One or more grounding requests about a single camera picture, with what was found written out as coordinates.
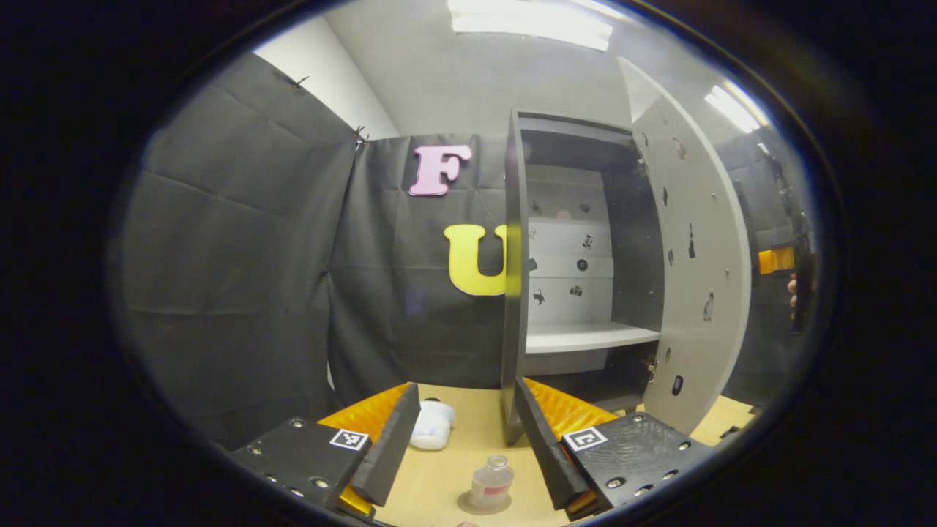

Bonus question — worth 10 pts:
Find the white cabinet shelf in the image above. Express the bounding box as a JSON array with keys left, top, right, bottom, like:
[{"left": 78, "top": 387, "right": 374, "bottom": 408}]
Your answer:
[{"left": 526, "top": 322, "right": 662, "bottom": 355}]

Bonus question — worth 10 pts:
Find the ceiling light panel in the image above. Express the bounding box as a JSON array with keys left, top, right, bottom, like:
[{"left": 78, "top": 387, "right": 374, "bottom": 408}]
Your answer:
[
  {"left": 704, "top": 81, "right": 771, "bottom": 134},
  {"left": 448, "top": 0, "right": 614, "bottom": 52}
]

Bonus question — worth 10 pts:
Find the black backdrop cloth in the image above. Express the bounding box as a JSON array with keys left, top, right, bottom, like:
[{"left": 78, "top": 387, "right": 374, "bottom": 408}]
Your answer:
[{"left": 121, "top": 51, "right": 813, "bottom": 451}]

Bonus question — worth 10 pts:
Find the white fluffy toy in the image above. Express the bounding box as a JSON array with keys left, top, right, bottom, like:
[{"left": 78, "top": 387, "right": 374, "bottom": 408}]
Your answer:
[{"left": 408, "top": 399, "right": 456, "bottom": 451}]

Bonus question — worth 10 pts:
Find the grey cabinet door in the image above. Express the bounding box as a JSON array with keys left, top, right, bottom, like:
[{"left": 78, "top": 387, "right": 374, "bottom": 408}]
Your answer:
[{"left": 619, "top": 57, "right": 753, "bottom": 436}]

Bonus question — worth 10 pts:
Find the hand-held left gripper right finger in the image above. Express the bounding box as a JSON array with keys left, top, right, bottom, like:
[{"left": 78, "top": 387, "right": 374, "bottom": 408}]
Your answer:
[{"left": 514, "top": 377, "right": 714, "bottom": 522}]

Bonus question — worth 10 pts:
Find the brown round coaster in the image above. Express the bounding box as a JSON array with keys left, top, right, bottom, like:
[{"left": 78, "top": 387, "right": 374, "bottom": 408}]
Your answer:
[{"left": 458, "top": 490, "right": 513, "bottom": 515}]

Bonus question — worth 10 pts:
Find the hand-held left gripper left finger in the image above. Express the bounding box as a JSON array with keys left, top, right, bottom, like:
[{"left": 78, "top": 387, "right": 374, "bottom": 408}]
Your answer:
[{"left": 233, "top": 382, "right": 423, "bottom": 524}]

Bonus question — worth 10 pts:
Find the grey cabinet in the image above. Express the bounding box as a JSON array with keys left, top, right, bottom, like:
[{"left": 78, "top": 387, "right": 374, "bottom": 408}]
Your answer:
[{"left": 500, "top": 110, "right": 667, "bottom": 447}]

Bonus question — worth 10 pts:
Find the clear bottle with pink label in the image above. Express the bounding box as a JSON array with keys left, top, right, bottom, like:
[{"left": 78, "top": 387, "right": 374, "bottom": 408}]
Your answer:
[{"left": 468, "top": 455, "right": 515, "bottom": 511}]

